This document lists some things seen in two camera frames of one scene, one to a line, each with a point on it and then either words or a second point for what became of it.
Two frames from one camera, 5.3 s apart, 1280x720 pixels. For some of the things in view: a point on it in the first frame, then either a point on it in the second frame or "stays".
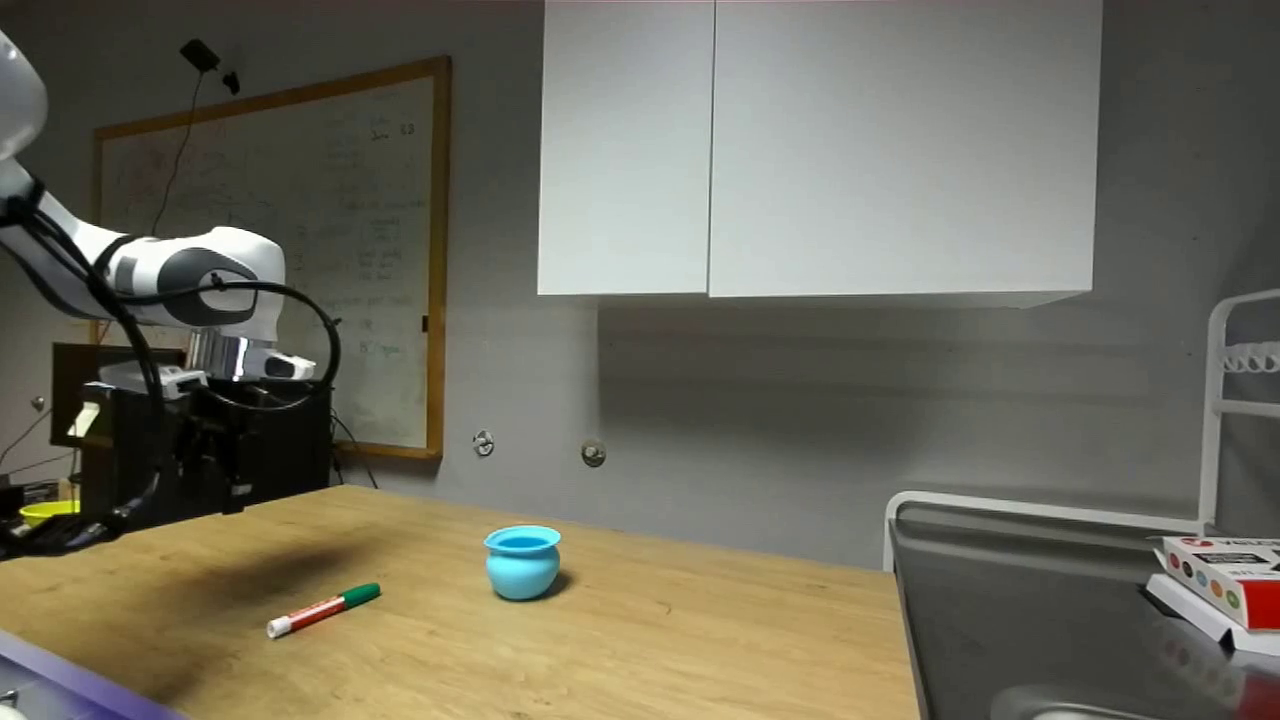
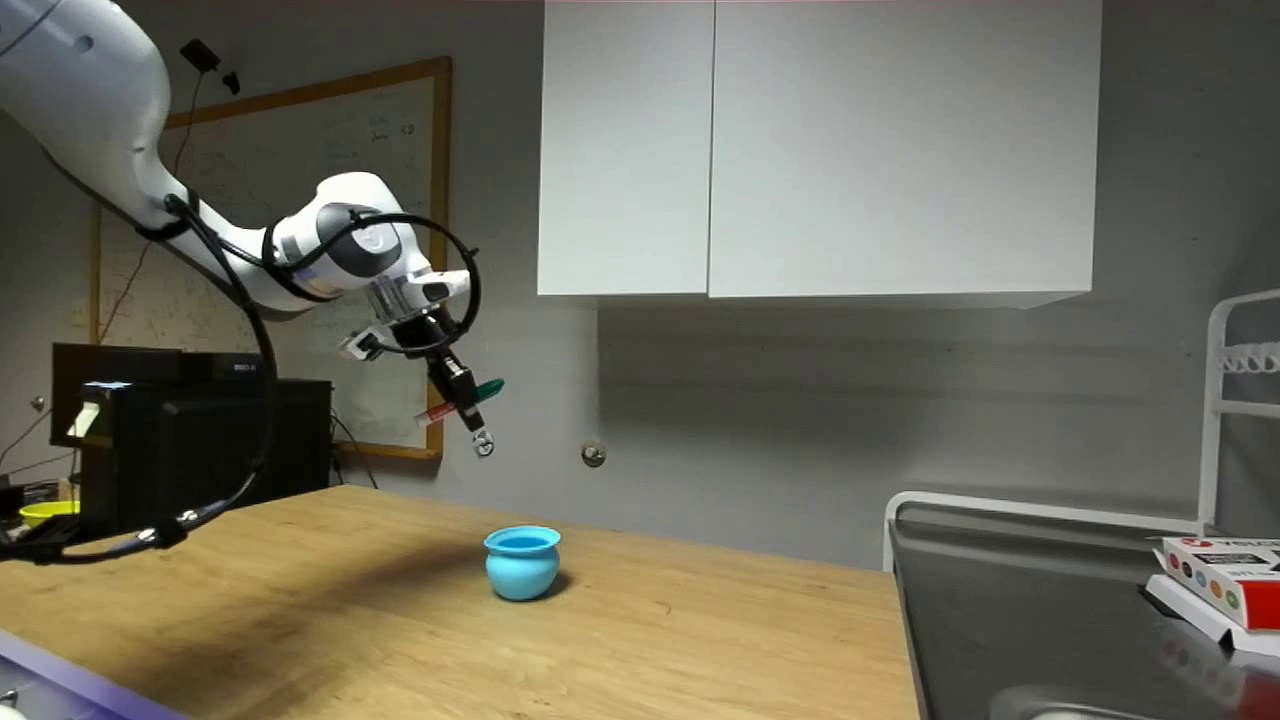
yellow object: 48,508 stays
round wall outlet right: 595,455 stays
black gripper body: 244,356 -> 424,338
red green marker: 351,596 -> 490,391
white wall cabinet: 819,148 stays
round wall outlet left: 487,444 stays
